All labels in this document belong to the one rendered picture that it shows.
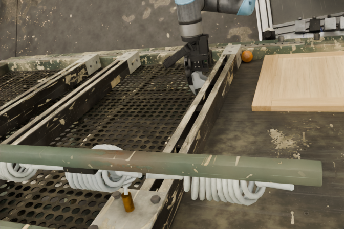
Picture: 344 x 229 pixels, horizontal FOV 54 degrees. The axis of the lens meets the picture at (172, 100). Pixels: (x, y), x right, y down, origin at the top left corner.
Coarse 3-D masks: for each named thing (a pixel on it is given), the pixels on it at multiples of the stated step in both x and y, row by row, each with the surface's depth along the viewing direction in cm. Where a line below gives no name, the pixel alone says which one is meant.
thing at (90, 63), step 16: (80, 64) 156; (96, 64) 168; (48, 80) 141; (64, 80) 145; (80, 80) 156; (32, 96) 128; (48, 96) 136; (0, 112) 116; (16, 112) 120; (32, 112) 128; (0, 128) 114
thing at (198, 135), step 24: (240, 48) 143; (216, 72) 118; (216, 96) 101; (192, 120) 92; (168, 144) 79; (192, 144) 79; (72, 168) 45; (120, 192) 60; (144, 192) 59; (168, 192) 64; (120, 216) 55; (144, 216) 54; (168, 216) 64
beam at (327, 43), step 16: (160, 48) 168; (176, 48) 164; (256, 48) 144; (272, 48) 141; (288, 48) 139; (304, 48) 137; (320, 48) 135; (336, 48) 133; (16, 64) 190; (32, 64) 187; (48, 64) 183; (64, 64) 180; (144, 64) 164
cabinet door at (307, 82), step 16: (272, 64) 132; (288, 64) 130; (304, 64) 127; (320, 64) 125; (336, 64) 122; (272, 80) 117; (288, 80) 116; (304, 80) 114; (320, 80) 112; (336, 80) 110; (256, 96) 108; (272, 96) 106; (288, 96) 105; (304, 96) 103; (320, 96) 102; (336, 96) 100
